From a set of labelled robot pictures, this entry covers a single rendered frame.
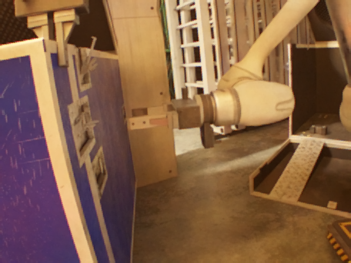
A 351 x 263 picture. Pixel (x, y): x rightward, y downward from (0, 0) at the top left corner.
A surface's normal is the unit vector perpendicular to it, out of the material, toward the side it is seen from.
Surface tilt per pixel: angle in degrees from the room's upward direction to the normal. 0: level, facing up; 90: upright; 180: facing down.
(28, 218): 90
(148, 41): 90
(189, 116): 90
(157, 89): 90
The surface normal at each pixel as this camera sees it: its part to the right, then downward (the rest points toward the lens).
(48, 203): 0.11, 0.25
